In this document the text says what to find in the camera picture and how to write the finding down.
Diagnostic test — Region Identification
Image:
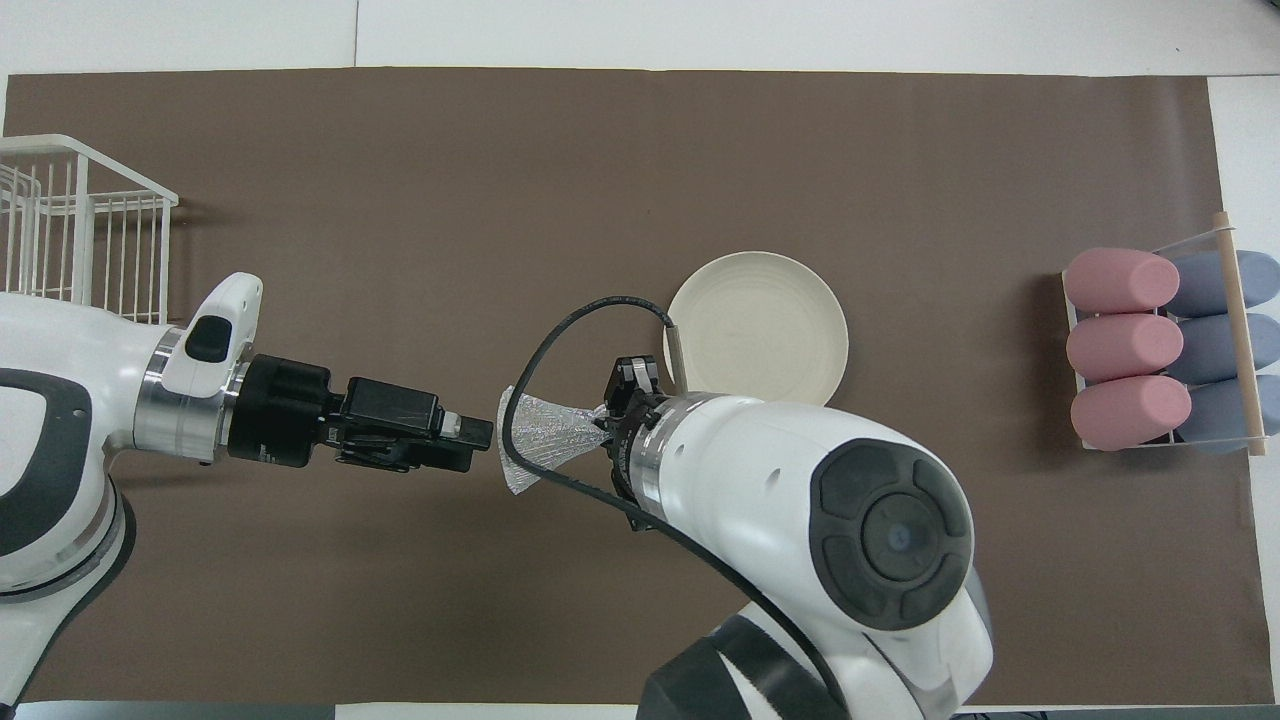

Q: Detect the white wire dish rack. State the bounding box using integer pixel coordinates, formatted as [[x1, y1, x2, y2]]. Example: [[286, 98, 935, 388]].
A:
[[0, 133, 180, 327]]

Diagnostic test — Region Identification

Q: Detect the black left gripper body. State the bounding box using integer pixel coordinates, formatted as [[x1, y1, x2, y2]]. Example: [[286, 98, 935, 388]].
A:
[[228, 353, 347, 469]]

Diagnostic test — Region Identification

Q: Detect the cup rack with wooden rod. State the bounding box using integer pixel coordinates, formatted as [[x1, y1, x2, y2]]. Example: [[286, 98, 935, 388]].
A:
[[1062, 210, 1269, 459]]

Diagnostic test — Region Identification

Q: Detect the cream round plate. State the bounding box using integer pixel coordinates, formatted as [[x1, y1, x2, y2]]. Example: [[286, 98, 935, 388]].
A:
[[662, 250, 850, 409]]

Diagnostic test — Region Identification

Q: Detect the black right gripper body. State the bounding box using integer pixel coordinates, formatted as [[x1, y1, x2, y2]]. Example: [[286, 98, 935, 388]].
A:
[[605, 398, 643, 491]]

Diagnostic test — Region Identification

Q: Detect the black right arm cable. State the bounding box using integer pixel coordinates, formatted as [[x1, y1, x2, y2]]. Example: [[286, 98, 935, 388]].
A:
[[502, 295, 851, 720]]

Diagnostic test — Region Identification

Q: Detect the pink plastic cup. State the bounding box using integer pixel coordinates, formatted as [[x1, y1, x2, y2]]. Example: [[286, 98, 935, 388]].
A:
[[1070, 375, 1193, 453], [1063, 248, 1181, 315], [1066, 313, 1187, 383]]

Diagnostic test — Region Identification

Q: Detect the silver mesh sponge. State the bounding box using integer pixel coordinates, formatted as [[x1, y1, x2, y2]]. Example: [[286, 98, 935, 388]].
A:
[[497, 384, 614, 497]]

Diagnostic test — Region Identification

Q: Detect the brown paper table mat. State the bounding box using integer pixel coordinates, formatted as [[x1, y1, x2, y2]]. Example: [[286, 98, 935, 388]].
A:
[[0, 67, 1276, 706]]

